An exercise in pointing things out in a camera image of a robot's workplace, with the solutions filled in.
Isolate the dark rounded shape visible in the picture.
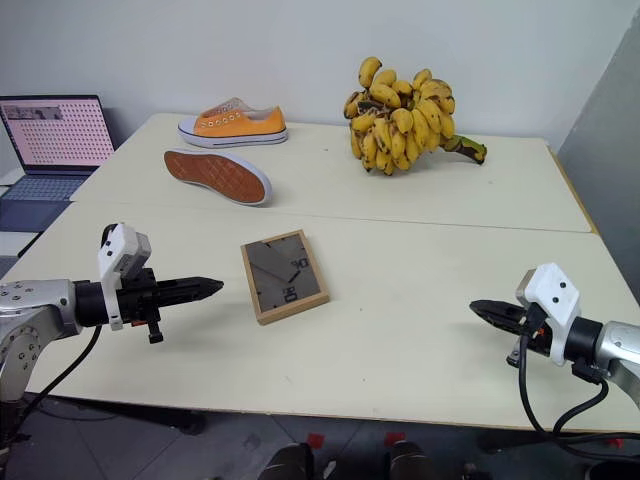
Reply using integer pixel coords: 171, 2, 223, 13
389, 440, 437, 480
269, 442, 316, 480

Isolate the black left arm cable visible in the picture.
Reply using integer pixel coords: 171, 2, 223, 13
0, 324, 104, 447

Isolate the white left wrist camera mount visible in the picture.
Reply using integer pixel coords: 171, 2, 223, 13
97, 222, 153, 332

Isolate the blue open laptop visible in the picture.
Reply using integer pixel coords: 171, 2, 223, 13
0, 94, 117, 234

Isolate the yellow banana bunch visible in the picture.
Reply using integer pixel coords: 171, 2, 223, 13
342, 56, 488, 177

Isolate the square wooden wall clock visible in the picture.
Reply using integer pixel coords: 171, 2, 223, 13
240, 229, 331, 327

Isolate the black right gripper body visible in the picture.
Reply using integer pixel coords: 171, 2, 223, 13
506, 301, 552, 366

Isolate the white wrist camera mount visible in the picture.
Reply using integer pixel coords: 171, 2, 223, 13
514, 262, 583, 363
97, 222, 153, 332

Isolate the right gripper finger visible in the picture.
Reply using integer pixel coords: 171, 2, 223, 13
469, 298, 525, 318
474, 309, 523, 335

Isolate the orange canvas sneaker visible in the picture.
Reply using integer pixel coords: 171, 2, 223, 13
163, 148, 274, 208
177, 97, 291, 149

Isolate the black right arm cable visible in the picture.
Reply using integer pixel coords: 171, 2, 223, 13
516, 302, 640, 459

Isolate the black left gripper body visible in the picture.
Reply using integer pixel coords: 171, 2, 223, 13
117, 268, 165, 346

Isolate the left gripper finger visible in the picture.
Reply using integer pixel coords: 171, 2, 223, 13
157, 275, 225, 293
159, 287, 222, 305

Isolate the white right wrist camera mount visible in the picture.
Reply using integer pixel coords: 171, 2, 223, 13
514, 262, 583, 363

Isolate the grey partition panel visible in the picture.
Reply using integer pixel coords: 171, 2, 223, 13
556, 18, 640, 306

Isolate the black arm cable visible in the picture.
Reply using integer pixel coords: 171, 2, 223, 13
0, 324, 104, 447
516, 302, 640, 459

